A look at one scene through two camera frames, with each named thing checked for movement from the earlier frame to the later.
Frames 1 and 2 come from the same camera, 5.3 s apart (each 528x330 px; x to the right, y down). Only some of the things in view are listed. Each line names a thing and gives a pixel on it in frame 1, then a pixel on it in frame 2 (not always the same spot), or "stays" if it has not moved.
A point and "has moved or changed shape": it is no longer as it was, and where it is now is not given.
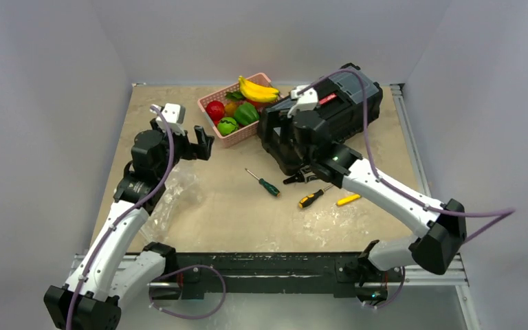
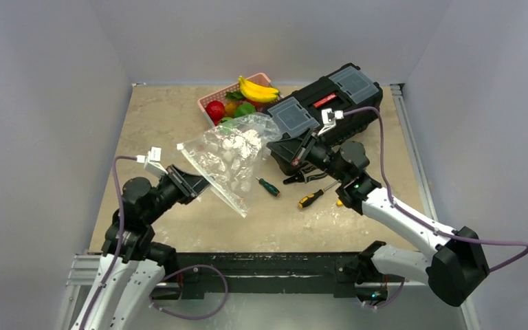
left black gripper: x=192 y=150 -> x=188 y=185
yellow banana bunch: x=257 y=93 stays
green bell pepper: x=245 y=114 stays
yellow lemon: x=230 y=109 stays
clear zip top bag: x=179 y=199 has moved or changed shape
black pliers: x=305 y=174 stays
